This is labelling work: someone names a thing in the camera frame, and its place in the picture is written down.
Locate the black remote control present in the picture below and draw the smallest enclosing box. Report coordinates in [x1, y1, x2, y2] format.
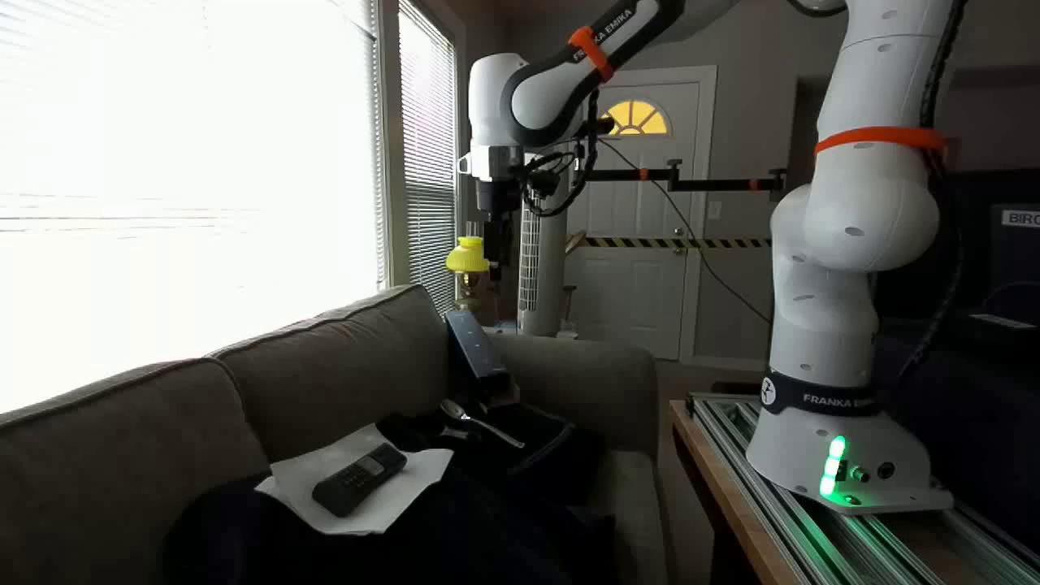
[311, 443, 407, 517]

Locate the white paper sheet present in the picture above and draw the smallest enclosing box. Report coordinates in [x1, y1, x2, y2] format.
[255, 425, 450, 537]

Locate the white front door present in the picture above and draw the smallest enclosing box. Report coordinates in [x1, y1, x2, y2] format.
[565, 64, 714, 361]

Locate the wooden table with rails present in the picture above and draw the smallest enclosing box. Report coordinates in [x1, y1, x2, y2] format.
[667, 395, 1040, 585]

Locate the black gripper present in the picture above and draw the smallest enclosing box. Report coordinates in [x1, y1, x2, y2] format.
[472, 146, 519, 268]

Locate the black camera stand bar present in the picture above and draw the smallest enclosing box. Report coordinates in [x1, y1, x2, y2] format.
[588, 165, 786, 192]

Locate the grey fabric couch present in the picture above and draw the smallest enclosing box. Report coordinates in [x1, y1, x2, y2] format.
[0, 287, 670, 585]

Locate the dark blue cushion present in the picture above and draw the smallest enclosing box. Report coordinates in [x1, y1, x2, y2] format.
[445, 308, 514, 408]

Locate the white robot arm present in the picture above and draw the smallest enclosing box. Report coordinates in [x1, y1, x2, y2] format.
[463, 0, 959, 515]

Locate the silver metal spoon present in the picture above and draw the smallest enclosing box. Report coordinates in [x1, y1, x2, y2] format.
[440, 401, 526, 450]

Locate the dark blanket on couch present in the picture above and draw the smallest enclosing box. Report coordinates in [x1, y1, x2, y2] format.
[159, 408, 616, 585]

